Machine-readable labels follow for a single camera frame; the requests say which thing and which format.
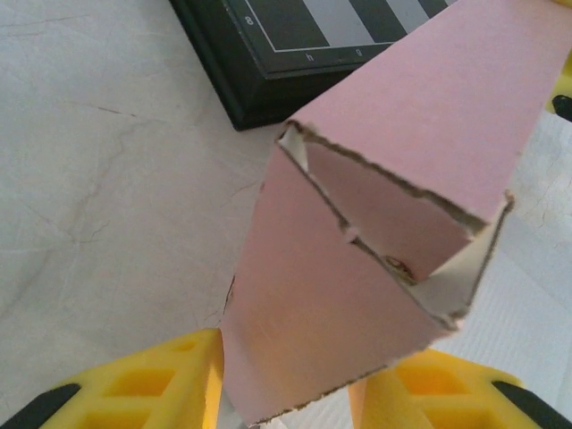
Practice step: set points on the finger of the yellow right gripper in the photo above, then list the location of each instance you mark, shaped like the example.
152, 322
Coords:
562, 91

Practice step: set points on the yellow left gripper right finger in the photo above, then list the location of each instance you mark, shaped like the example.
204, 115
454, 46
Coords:
429, 393

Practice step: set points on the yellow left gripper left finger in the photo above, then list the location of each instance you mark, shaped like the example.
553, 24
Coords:
134, 389

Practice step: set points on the pink paper box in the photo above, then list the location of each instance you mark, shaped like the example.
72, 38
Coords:
380, 179

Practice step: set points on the black grey folding chessboard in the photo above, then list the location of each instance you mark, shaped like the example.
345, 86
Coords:
277, 53

